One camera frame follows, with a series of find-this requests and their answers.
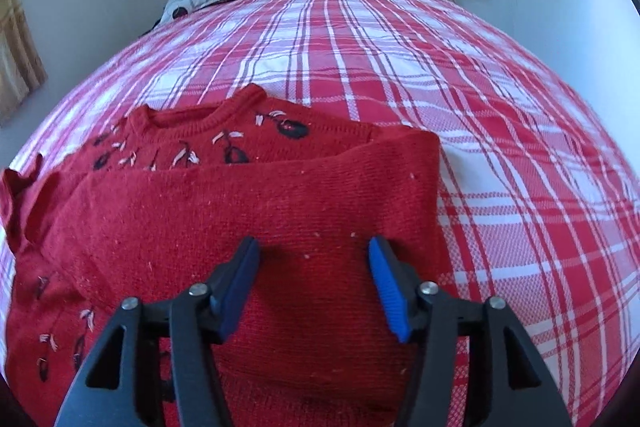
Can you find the red embroidered knit sweater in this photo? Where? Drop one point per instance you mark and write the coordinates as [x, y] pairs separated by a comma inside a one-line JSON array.
[[152, 205]]

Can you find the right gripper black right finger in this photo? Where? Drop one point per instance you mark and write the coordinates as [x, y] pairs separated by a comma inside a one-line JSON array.
[[508, 382]]

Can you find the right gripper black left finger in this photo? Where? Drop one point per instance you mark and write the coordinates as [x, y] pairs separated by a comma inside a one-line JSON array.
[[151, 355]]

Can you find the beige curtain at left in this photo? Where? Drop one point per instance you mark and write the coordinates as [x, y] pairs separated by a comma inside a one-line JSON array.
[[21, 69]]

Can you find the red plaid bed sheet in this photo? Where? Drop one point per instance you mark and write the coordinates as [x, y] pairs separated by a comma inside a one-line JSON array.
[[535, 202]]

